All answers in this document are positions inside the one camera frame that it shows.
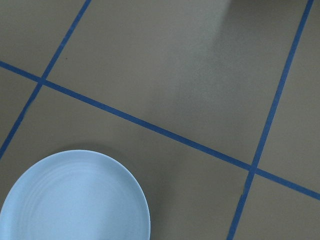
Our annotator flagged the blue plate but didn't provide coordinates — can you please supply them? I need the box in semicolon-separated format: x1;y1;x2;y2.
0;150;151;240

